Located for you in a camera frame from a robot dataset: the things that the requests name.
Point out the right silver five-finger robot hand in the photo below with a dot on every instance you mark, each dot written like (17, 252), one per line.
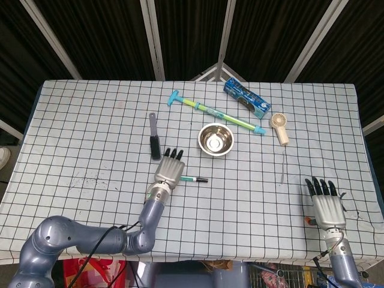
(328, 210)

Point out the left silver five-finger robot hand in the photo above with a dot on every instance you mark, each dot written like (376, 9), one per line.
(169, 171)

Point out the white green marker pen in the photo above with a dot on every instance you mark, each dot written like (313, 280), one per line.
(187, 179)

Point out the black marker cap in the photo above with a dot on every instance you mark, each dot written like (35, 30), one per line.
(202, 180)

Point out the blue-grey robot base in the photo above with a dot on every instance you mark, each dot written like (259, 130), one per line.
(180, 277)

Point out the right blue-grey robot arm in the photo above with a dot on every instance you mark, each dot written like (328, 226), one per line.
(343, 264)

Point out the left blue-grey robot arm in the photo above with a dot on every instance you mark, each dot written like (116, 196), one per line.
(150, 216)

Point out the stainless steel bowl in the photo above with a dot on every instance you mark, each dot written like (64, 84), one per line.
(215, 141)

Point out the green blue water pump toy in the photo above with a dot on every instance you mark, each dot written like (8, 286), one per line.
(216, 114)

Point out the white black checkered tablecloth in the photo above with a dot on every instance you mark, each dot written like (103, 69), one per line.
(90, 135)

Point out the beige handheld fan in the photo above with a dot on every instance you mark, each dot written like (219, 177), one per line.
(279, 123)

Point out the brown paper bag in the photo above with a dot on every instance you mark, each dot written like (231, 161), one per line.
(219, 264)

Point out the blue cardboard box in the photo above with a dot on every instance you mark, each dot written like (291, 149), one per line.
(247, 97)

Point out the red plastic bag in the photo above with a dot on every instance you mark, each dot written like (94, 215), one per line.
(102, 274)

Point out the white shoe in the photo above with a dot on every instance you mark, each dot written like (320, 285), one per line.
(4, 157)

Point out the white metal frame beam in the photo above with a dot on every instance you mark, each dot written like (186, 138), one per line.
(153, 39)
(50, 39)
(373, 125)
(226, 30)
(317, 39)
(10, 129)

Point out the white triangular frame joint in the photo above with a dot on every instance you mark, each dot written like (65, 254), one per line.
(218, 72)

